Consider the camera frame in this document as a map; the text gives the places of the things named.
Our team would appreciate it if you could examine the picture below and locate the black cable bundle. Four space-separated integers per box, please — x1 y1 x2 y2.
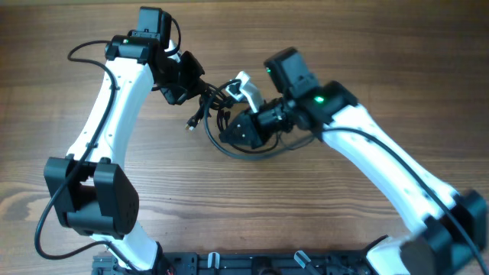
185 79 245 143

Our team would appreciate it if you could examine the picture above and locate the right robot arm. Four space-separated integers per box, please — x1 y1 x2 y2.
219 47 488 274

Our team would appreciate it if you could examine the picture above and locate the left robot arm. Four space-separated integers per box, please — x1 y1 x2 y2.
44 7 210 274

